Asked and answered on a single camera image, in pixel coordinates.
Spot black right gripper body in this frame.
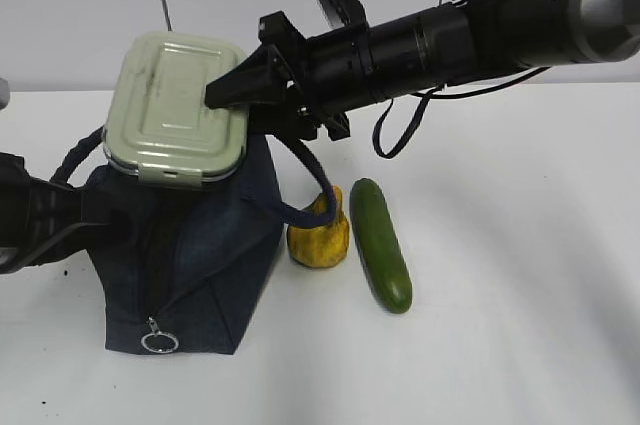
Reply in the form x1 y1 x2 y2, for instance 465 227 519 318
258 11 349 141

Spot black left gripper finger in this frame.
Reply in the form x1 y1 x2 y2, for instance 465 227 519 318
79 183 139 245

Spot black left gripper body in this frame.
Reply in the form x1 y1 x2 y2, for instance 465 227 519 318
19 179 82 265

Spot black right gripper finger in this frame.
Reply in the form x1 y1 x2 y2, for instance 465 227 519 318
204 45 280 109
247 96 305 137

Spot navy blue lunch bag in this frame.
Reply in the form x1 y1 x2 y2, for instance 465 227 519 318
74 135 337 355

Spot green lid glass food container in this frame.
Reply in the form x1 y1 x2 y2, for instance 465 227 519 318
102 32 248 189

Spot yellow squash toy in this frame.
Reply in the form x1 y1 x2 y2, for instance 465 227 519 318
286 185 350 269

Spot green cucumber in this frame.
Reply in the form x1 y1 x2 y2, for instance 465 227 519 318
349 178 413 314

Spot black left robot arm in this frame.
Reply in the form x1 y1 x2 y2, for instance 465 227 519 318
1 127 131 274

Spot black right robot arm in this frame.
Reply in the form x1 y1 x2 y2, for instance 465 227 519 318
205 0 639 140

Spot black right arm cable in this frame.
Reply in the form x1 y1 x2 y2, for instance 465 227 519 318
372 64 559 159

